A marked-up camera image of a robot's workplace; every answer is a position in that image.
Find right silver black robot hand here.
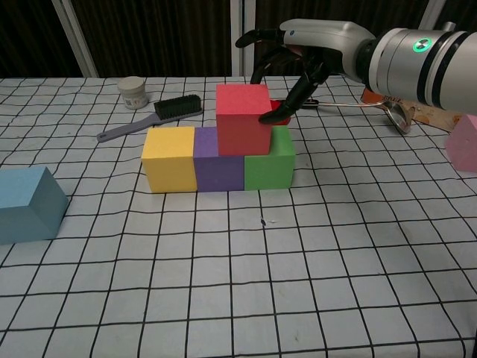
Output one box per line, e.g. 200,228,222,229
235,18,376,126

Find red foam cube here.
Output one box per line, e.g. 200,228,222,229
215,84,273,157

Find green foam cube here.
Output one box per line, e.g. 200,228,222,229
244,125,297,191

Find yellow foam cube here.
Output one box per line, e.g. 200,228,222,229
141,126,198,194

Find light blue foam cube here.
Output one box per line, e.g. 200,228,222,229
0,166,70,246

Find red round plastic lid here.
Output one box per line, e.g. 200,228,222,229
268,99,291,125

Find orange biscuit carton box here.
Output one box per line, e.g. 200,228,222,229
360,89,477,135

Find grey brush with black bristles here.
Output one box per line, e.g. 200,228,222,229
96,94,204,143

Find pink foam cube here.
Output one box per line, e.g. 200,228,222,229
444,113,477,172

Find purple foam cube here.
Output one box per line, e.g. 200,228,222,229
192,126,247,192

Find small white round jar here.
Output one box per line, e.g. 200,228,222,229
117,76,149,110

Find light blue checkered tablecloth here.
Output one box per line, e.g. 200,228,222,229
0,76,477,358

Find white partition frame post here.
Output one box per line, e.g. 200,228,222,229
50,0,100,78
417,0,446,31
230,0,256,78

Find steel ladle with black handle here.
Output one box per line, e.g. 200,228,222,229
301,98,413,134

